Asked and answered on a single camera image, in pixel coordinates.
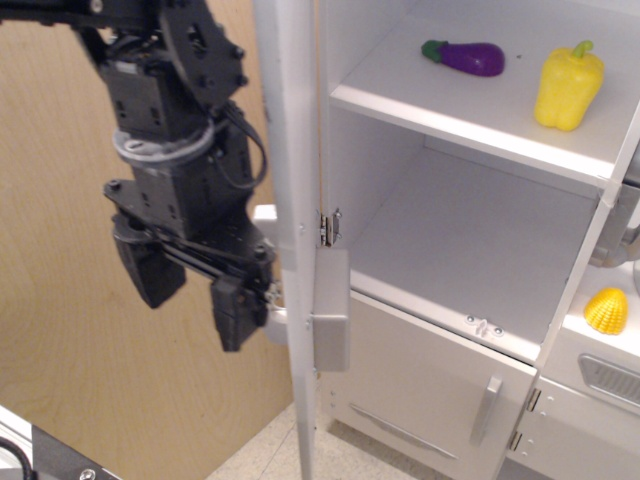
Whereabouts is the black braided cable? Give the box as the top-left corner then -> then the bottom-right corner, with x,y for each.
0,437 -> 36,480

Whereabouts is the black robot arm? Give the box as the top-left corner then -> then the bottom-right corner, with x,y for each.
1,1 -> 275,352

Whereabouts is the white toy fridge cabinet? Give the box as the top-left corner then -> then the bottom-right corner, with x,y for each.
316,0 -> 640,480

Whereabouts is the silver fridge door handle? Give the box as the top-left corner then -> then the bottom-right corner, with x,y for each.
250,203 -> 290,347

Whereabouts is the white lower freezer door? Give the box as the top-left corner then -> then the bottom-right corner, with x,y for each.
321,293 -> 536,479

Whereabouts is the yellow toy bell pepper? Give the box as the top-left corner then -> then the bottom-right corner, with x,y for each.
534,40 -> 605,132

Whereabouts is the grey ice dispenser box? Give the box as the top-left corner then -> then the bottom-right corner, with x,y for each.
312,248 -> 351,373

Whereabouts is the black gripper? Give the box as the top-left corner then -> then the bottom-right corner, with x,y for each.
104,149 -> 275,352

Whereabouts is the black metal base plate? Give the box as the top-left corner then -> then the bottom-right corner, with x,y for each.
1,406 -> 120,480

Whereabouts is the grey toy faucet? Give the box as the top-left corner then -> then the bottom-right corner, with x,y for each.
589,148 -> 639,268

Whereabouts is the yellow toy corn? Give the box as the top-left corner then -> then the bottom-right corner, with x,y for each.
584,287 -> 628,335

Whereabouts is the metal door hinge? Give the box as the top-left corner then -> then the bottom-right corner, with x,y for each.
319,208 -> 342,247

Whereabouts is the white toy oven unit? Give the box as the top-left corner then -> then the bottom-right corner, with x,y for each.
499,263 -> 639,479

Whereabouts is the silver freezer door handle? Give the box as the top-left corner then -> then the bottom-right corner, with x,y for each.
469,376 -> 502,446

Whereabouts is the purple toy eggplant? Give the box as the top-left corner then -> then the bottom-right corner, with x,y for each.
421,40 -> 506,77

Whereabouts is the white fridge door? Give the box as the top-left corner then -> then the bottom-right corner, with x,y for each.
254,1 -> 318,479

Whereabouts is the light plywood board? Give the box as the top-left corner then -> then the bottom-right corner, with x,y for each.
1,22 -> 292,479

